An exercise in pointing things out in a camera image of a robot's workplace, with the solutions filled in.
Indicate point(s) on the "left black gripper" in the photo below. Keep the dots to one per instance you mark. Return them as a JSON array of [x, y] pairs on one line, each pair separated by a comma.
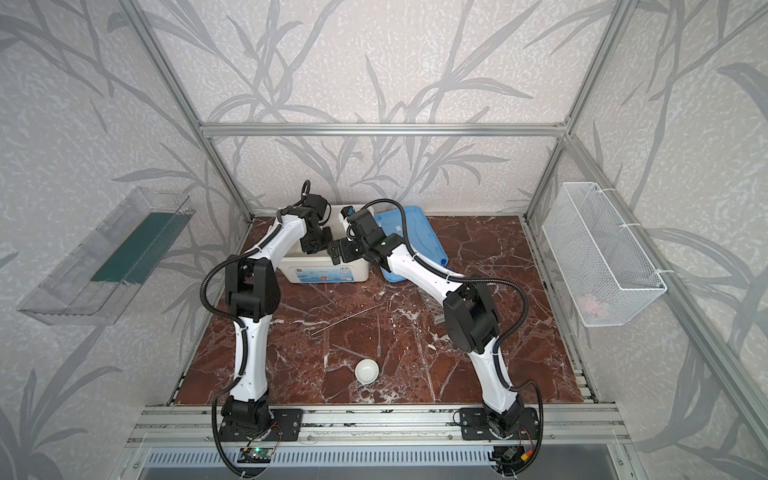
[[315, 241]]

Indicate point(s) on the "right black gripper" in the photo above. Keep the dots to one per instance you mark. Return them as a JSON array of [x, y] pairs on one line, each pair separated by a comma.
[[343, 250]]

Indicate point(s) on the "white plastic bin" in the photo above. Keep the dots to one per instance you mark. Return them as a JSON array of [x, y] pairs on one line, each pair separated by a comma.
[[302, 268]]

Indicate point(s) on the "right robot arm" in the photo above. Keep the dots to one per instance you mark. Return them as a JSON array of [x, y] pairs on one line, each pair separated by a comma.
[[470, 315]]

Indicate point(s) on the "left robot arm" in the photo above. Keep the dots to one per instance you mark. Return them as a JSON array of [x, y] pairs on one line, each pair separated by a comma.
[[244, 289]]

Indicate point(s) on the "blue plastic lid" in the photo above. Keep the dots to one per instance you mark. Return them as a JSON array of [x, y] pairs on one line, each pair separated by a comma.
[[422, 236]]

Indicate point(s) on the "metal stirring rod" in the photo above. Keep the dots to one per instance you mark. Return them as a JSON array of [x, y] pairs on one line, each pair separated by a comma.
[[340, 321]]

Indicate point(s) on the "glass stirring rod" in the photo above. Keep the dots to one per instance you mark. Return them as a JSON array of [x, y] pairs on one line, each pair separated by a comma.
[[379, 345]]

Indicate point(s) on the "clear plastic pipette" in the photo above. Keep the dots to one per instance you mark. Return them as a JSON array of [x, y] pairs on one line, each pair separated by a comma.
[[351, 352]]

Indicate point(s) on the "white ceramic bowl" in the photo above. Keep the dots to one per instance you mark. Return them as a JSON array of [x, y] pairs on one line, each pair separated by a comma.
[[366, 371]]

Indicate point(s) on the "green circuit board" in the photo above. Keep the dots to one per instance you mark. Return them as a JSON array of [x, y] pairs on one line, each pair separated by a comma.
[[255, 455]]

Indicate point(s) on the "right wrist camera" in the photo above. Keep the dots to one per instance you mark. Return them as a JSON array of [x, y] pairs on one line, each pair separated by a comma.
[[346, 211]]

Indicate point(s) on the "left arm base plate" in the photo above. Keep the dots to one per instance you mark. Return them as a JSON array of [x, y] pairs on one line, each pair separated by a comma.
[[282, 425]]

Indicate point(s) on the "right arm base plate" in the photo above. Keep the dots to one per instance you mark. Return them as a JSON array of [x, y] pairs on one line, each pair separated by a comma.
[[475, 425]]

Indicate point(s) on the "white wire basket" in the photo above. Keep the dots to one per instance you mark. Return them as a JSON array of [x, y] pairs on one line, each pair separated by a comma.
[[609, 276]]

